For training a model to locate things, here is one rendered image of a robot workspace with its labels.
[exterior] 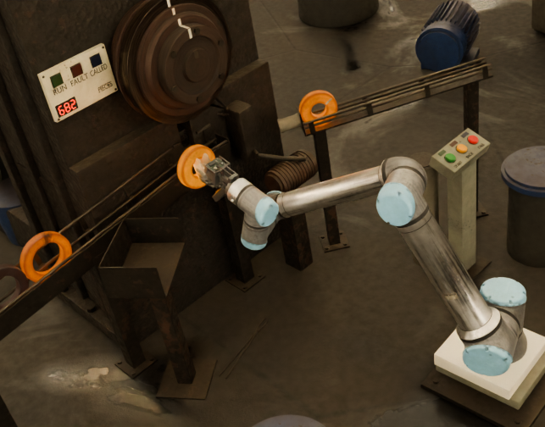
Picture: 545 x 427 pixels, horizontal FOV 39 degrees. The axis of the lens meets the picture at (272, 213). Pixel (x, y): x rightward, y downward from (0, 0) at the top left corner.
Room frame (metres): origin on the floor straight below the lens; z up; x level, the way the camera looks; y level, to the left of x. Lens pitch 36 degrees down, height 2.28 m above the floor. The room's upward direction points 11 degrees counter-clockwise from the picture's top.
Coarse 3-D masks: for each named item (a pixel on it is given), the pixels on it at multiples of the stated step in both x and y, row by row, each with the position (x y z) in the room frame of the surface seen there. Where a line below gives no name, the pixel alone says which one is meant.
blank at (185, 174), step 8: (184, 152) 2.33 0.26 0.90; (192, 152) 2.32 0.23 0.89; (200, 152) 2.34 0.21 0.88; (208, 152) 2.36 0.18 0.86; (184, 160) 2.30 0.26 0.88; (192, 160) 2.32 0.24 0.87; (184, 168) 2.29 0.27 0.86; (184, 176) 2.28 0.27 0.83; (192, 176) 2.30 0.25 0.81; (184, 184) 2.29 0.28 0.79; (192, 184) 2.30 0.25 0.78; (200, 184) 2.32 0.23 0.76
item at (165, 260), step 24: (120, 240) 2.19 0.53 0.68; (144, 240) 2.24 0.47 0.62; (168, 240) 2.22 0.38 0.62; (120, 264) 2.14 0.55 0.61; (144, 264) 2.13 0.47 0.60; (168, 264) 2.11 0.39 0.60; (120, 288) 1.99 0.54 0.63; (144, 288) 1.97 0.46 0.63; (168, 288) 1.99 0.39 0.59; (168, 312) 2.09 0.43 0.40; (168, 336) 2.10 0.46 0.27; (192, 360) 2.21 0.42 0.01; (216, 360) 2.19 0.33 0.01; (168, 384) 2.11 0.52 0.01; (192, 384) 2.09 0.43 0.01
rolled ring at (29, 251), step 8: (48, 232) 2.20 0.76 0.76; (56, 232) 2.22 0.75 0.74; (32, 240) 2.16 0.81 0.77; (40, 240) 2.16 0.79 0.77; (48, 240) 2.18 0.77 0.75; (56, 240) 2.19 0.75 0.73; (64, 240) 2.21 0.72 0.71; (24, 248) 2.15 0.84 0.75; (32, 248) 2.14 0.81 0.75; (64, 248) 2.20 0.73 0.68; (24, 256) 2.12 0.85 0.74; (32, 256) 2.13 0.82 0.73; (64, 256) 2.20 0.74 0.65; (24, 264) 2.11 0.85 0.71; (32, 264) 2.12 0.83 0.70; (56, 264) 2.19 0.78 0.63; (24, 272) 2.11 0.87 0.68; (32, 272) 2.12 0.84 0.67; (40, 272) 2.16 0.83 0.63; (32, 280) 2.11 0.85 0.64
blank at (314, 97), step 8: (312, 96) 2.78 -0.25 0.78; (320, 96) 2.78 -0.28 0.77; (328, 96) 2.78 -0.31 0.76; (304, 104) 2.77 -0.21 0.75; (312, 104) 2.78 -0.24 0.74; (328, 104) 2.78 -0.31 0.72; (336, 104) 2.78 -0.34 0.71; (304, 112) 2.77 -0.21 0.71; (328, 112) 2.78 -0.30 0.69; (304, 120) 2.77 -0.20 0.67; (320, 120) 2.78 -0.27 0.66
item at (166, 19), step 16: (160, 16) 2.55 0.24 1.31; (176, 16) 2.57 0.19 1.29; (192, 16) 2.60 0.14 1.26; (208, 16) 2.67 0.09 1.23; (160, 32) 2.52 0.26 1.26; (224, 32) 2.70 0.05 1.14; (144, 48) 2.49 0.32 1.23; (160, 48) 2.50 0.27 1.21; (144, 64) 2.48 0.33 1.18; (144, 80) 2.47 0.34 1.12; (144, 96) 2.47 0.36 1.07; (160, 96) 2.47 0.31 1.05; (176, 112) 2.53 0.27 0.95; (192, 112) 2.57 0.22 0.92
